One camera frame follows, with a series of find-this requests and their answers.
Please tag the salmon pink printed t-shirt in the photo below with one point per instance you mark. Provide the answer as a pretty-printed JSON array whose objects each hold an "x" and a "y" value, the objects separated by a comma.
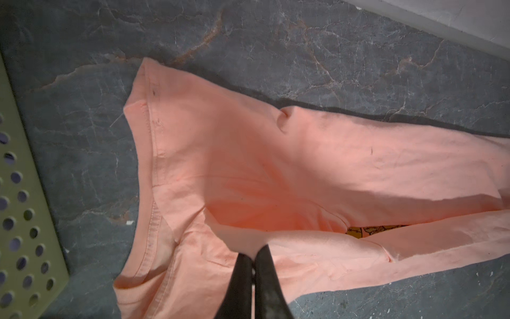
[{"x": 343, "y": 202}]

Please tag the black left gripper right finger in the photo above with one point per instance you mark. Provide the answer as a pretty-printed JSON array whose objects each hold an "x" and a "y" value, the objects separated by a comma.
[{"x": 269, "y": 299}]

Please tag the green plastic basket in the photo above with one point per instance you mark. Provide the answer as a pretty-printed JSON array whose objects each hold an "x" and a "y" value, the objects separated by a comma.
[{"x": 33, "y": 268}]

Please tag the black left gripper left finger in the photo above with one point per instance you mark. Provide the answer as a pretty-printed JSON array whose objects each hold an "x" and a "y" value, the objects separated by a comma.
[{"x": 237, "y": 302}]

